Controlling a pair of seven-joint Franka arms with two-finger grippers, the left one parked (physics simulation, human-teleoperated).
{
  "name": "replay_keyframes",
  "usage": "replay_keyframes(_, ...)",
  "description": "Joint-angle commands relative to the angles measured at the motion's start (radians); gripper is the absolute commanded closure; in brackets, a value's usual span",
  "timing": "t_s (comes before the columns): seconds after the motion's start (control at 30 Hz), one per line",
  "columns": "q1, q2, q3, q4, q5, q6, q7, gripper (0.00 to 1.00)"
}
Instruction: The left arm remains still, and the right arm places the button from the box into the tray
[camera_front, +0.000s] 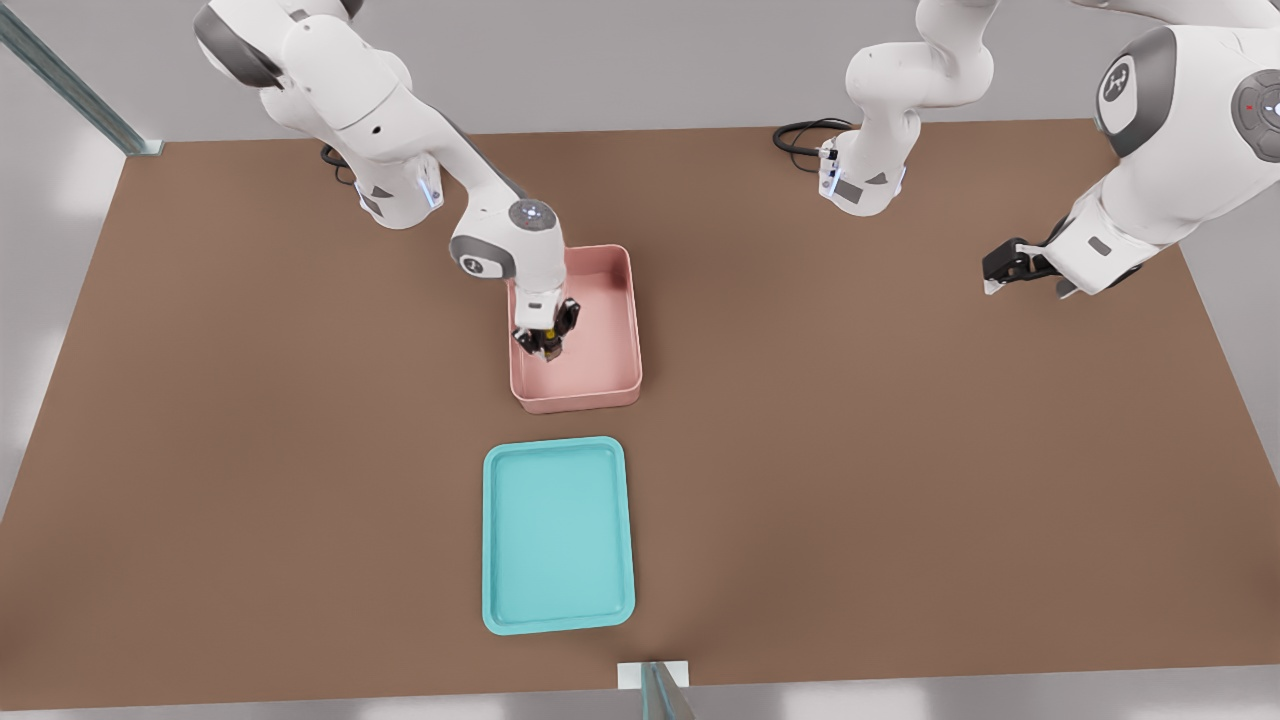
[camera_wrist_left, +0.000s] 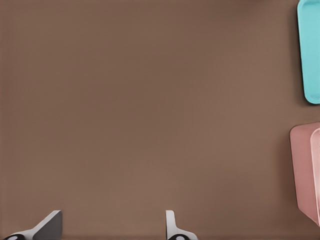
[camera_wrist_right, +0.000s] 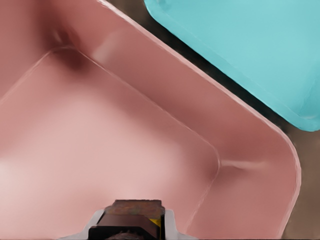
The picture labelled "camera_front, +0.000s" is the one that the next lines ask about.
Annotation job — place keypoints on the pink open box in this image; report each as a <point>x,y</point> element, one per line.
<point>600,340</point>

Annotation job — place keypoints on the pale blue-green tray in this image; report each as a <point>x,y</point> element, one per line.
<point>558,535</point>

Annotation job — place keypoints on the silver frame post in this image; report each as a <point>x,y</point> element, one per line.
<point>70,85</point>
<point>660,692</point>

